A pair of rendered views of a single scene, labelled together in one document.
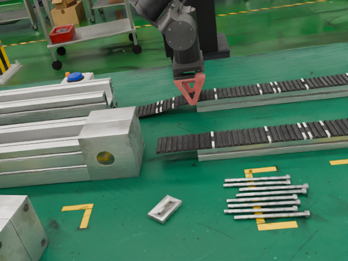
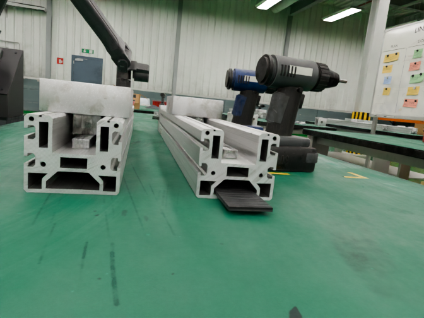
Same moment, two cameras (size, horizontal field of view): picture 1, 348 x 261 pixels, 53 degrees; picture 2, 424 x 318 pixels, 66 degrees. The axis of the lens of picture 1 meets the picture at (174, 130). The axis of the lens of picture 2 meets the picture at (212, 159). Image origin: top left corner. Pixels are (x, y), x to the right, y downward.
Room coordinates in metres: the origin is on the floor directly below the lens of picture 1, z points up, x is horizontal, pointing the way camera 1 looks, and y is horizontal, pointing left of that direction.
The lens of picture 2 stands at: (0.85, 1.31, 0.89)
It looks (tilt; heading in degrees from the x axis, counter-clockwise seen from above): 9 degrees down; 249
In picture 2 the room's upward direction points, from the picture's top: 6 degrees clockwise
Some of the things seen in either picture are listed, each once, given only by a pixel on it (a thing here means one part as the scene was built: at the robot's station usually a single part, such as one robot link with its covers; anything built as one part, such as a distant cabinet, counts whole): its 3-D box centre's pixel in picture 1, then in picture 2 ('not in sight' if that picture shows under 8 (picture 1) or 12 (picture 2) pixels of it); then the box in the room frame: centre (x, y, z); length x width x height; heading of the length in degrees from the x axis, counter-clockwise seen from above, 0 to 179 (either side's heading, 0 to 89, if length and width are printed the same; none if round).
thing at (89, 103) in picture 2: not in sight; (94, 107); (0.85, 0.78, 0.87); 0.16 x 0.11 x 0.07; 83
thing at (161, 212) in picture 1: (165, 208); not in sight; (0.42, 0.03, 0.78); 0.05 x 0.03 x 0.01; 137
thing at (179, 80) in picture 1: (190, 83); not in sight; (0.72, -0.05, 0.85); 0.07 x 0.07 x 0.09; 83
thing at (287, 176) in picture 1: (257, 179); not in sight; (0.45, -0.12, 0.78); 0.11 x 0.01 x 0.01; 79
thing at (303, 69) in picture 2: not in sight; (300, 115); (0.45, 0.75, 0.89); 0.20 x 0.08 x 0.22; 178
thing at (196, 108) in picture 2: not in sight; (192, 112); (0.63, 0.56, 0.87); 0.16 x 0.11 x 0.07; 83
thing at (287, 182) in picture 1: (256, 184); not in sight; (0.44, -0.12, 0.78); 0.11 x 0.01 x 0.01; 78
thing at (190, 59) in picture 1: (186, 51); (123, 88); (0.74, -0.06, 0.92); 0.10 x 0.07 x 0.07; 173
